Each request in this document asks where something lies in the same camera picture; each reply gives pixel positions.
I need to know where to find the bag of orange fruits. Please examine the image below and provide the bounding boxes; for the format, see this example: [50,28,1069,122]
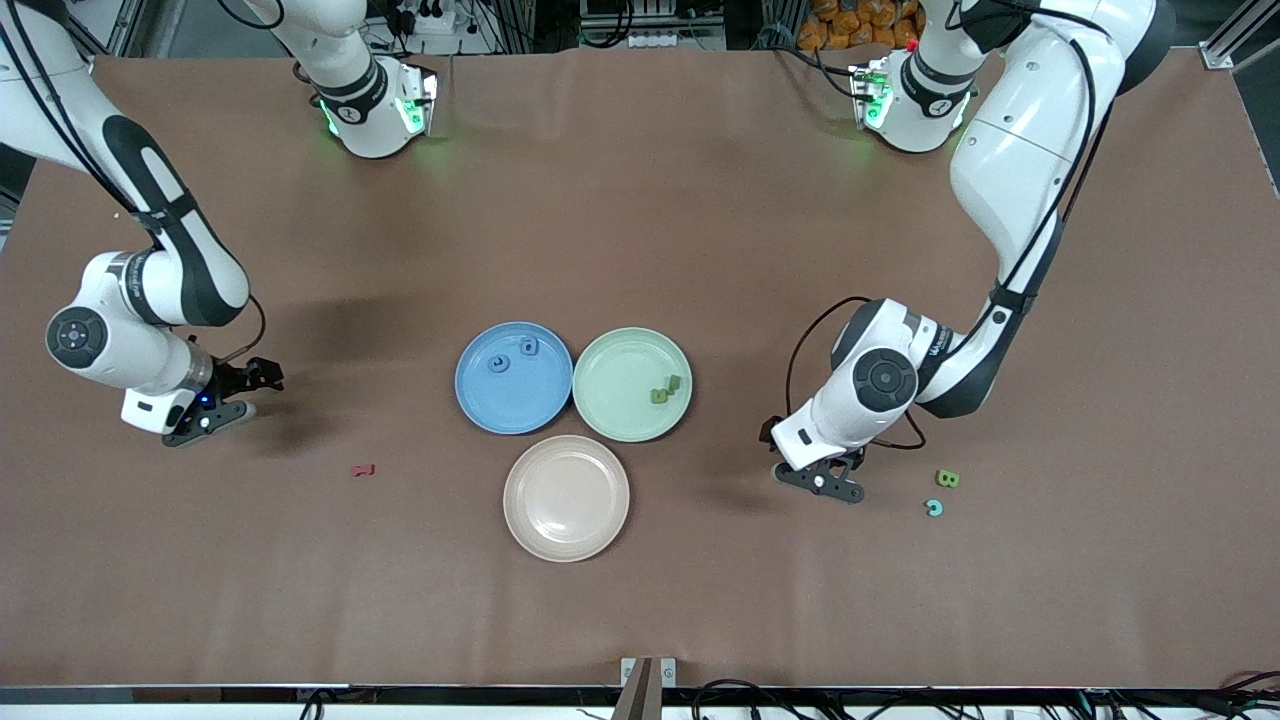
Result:
[797,0,926,51]

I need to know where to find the aluminium frame profile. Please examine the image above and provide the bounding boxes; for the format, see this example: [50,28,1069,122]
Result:
[60,0,151,59]
[1200,0,1280,71]

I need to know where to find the beige plate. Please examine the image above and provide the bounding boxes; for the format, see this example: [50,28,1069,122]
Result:
[503,435,631,563]

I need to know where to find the brown table cover sheet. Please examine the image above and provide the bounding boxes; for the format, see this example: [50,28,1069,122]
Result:
[0,45,1280,691]

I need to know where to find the green plate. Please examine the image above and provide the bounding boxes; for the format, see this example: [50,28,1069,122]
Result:
[572,327,694,443]

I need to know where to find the metal table edge rail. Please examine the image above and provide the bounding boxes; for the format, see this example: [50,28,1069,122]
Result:
[0,685,1280,706]

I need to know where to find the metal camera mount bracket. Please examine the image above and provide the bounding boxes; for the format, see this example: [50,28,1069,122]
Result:
[612,657,677,720]

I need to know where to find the blue plate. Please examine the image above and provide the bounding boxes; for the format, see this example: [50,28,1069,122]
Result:
[455,321,575,436]

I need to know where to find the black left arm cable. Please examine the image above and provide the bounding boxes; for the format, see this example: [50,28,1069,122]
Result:
[787,0,1116,451]

